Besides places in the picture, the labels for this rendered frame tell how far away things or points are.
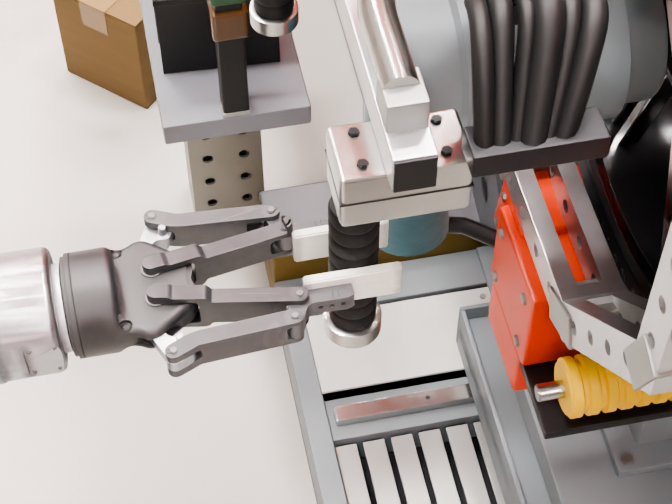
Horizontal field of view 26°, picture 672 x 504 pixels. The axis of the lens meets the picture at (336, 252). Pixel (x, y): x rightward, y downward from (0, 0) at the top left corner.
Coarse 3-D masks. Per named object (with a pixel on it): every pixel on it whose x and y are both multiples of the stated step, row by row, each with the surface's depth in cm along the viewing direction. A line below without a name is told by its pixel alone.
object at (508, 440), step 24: (480, 312) 184; (456, 336) 188; (480, 336) 183; (480, 360) 178; (480, 384) 178; (504, 384) 179; (480, 408) 180; (504, 408) 176; (504, 432) 174; (504, 456) 171; (528, 456) 172; (504, 480) 173; (528, 480) 171
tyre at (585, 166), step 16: (592, 160) 141; (592, 176) 141; (592, 192) 142; (608, 208) 138; (608, 224) 139; (608, 240) 139; (624, 240) 135; (624, 256) 135; (624, 272) 136; (640, 272) 132; (640, 288) 132
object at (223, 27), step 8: (208, 8) 153; (208, 16) 155; (216, 16) 152; (224, 16) 152; (232, 16) 152; (240, 16) 152; (216, 24) 152; (224, 24) 152; (232, 24) 153; (240, 24) 153; (248, 24) 154; (216, 32) 153; (224, 32) 153; (232, 32) 154; (240, 32) 154; (248, 32) 154; (216, 40) 154; (224, 40) 154
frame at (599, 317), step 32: (512, 192) 139; (576, 192) 136; (544, 224) 133; (576, 224) 134; (544, 256) 131; (608, 256) 131; (544, 288) 133; (576, 288) 129; (608, 288) 129; (576, 320) 124; (608, 320) 117; (640, 320) 121; (608, 352) 117; (640, 352) 108; (640, 384) 109
